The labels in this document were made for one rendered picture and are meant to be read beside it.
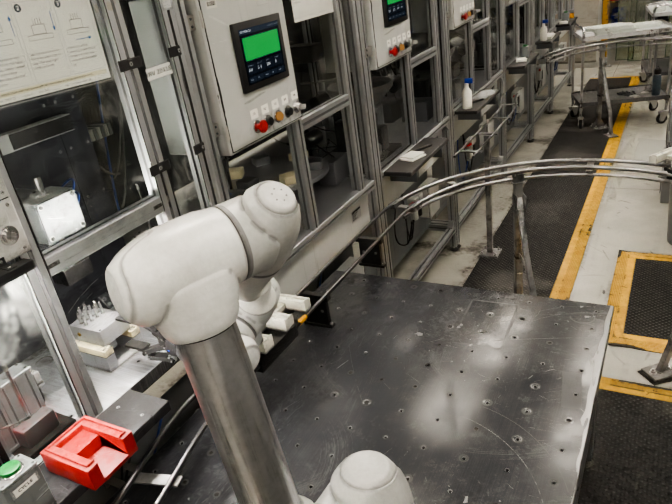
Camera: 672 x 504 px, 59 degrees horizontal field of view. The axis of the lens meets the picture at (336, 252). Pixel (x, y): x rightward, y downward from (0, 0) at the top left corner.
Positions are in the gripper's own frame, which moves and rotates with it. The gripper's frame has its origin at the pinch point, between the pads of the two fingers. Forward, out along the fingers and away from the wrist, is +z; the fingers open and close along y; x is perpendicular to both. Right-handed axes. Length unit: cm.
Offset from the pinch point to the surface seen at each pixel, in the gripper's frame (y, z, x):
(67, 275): 18.4, 11.3, 4.3
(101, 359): -5.6, 6.2, 7.2
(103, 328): 2.4, 5.6, 3.7
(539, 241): -100, -53, -272
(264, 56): 58, -10, -71
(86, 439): -5.5, -15.9, 30.9
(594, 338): -33, -108, -77
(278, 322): -13.1, -24.9, -31.9
